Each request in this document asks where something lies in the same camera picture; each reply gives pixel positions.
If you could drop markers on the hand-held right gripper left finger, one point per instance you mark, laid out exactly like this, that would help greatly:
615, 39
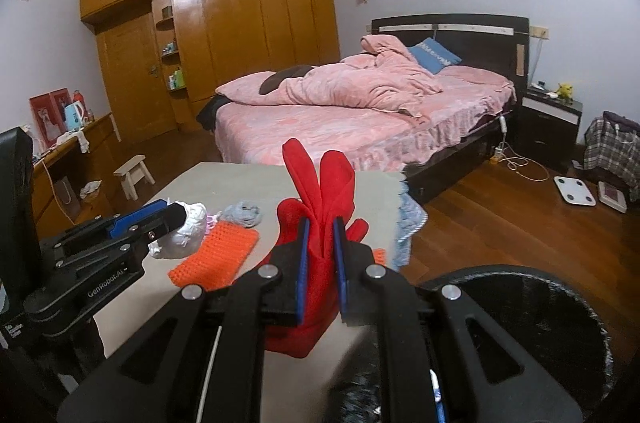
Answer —
302, 273

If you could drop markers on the wooden desk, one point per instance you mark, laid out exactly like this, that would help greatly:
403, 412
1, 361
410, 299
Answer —
100, 133

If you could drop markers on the red glove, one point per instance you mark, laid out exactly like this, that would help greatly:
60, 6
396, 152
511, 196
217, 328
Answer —
310, 183

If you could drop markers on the white power strip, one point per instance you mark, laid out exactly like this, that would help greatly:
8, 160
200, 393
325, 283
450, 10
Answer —
504, 124

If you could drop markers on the small wooden stool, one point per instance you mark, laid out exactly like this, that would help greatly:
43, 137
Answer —
131, 163

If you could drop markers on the orange foam net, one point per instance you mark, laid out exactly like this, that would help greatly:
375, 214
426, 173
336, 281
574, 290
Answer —
380, 257
215, 253

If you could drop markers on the pink and white scale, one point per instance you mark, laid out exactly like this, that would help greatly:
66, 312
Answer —
613, 197

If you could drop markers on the wall socket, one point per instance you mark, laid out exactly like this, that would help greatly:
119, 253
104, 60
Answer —
540, 33

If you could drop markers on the light blue kettle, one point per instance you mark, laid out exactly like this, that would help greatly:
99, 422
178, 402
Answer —
75, 115

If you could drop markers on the white hanging cloth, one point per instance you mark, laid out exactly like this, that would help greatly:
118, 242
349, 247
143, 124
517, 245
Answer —
83, 142

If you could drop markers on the white bathroom scale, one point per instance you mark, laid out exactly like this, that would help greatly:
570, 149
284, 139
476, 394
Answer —
575, 191

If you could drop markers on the dark wooden bed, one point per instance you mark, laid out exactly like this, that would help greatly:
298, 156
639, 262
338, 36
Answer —
480, 48

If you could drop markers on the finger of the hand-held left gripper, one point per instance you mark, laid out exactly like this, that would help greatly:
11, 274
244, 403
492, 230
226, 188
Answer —
135, 218
170, 218

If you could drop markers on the black cloth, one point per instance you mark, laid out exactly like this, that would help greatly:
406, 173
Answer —
210, 113

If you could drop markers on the light blue quilted cloth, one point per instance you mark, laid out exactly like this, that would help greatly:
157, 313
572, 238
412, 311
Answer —
410, 223

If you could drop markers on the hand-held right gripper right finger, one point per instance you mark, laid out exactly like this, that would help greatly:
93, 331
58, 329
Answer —
341, 273

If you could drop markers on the black lined trash bin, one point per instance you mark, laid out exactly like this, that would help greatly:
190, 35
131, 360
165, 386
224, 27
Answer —
540, 333

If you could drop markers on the pink pillow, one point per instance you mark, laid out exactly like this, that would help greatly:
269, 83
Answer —
475, 75

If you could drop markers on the wooden wardrobe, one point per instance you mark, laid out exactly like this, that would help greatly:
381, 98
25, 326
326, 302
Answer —
260, 28

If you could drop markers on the pink duvet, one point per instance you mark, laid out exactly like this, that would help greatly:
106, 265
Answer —
340, 90

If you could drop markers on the small pink bag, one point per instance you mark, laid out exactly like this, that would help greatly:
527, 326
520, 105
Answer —
214, 219

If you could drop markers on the dark nightstand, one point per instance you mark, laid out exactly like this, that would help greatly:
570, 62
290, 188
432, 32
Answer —
545, 133

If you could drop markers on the plaid cloth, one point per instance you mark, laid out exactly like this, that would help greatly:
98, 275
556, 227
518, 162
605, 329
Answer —
607, 148

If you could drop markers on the red bottle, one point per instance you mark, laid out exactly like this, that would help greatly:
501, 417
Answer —
78, 96

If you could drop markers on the yellow plush toy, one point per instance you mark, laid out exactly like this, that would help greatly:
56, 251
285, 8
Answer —
565, 90

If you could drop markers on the red photo frame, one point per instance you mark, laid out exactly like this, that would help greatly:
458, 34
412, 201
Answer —
47, 118

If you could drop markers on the blue pillow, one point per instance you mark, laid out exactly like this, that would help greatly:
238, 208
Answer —
435, 55

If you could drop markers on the grey cloth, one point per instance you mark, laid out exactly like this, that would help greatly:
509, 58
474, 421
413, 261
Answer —
242, 213

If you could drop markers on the white plastic bag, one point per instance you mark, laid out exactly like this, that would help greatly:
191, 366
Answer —
185, 238

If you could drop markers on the crumpled white cloth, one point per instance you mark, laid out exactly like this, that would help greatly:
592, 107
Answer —
90, 189

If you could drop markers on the beige tablecloth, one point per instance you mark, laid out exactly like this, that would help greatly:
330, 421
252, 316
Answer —
225, 183

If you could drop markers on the pink bed sheet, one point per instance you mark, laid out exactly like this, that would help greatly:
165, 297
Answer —
310, 128

